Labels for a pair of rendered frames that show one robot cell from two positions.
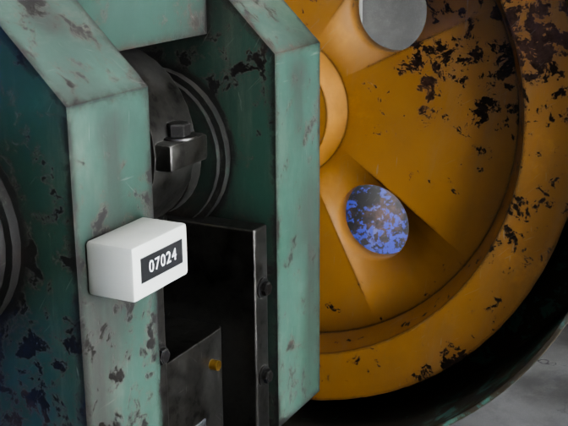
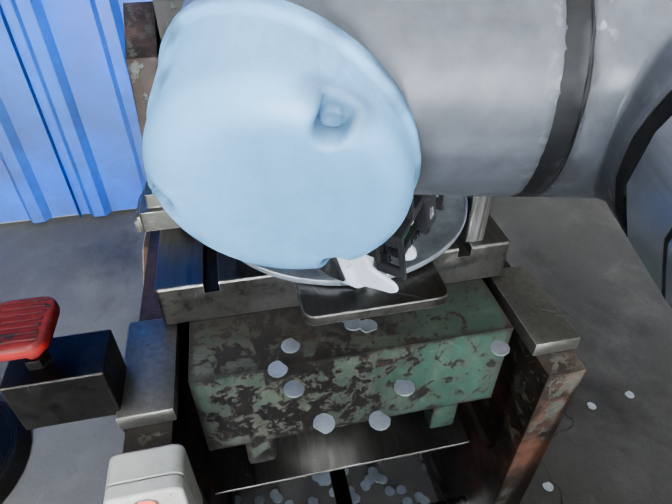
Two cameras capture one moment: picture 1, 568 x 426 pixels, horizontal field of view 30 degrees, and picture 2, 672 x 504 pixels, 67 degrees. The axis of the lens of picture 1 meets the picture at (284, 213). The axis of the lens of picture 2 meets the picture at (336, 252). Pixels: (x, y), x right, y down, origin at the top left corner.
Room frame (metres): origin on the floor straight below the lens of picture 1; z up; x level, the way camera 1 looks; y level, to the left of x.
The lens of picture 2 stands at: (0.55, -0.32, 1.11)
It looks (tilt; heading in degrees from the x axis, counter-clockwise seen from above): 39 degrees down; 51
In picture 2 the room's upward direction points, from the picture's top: straight up
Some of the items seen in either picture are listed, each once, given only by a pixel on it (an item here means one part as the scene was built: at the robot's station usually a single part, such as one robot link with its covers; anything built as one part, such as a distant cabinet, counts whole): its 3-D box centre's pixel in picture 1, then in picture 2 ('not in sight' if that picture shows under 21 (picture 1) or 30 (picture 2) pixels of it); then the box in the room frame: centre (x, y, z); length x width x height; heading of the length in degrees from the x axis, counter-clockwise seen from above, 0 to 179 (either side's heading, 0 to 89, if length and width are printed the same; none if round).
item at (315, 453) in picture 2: not in sight; (323, 366); (0.93, 0.18, 0.31); 0.43 x 0.42 x 0.01; 153
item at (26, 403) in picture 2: not in sight; (85, 407); (0.54, 0.11, 0.62); 0.10 x 0.06 x 0.20; 153
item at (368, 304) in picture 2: not in sight; (348, 270); (0.84, 0.01, 0.72); 0.25 x 0.14 x 0.14; 63
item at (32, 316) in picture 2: not in sight; (32, 348); (0.52, 0.12, 0.72); 0.07 x 0.06 x 0.08; 63
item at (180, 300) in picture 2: not in sight; (321, 216); (0.92, 0.17, 0.68); 0.45 x 0.30 x 0.06; 153
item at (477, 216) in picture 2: not in sight; (476, 205); (1.02, -0.03, 0.75); 0.03 x 0.03 x 0.10; 63
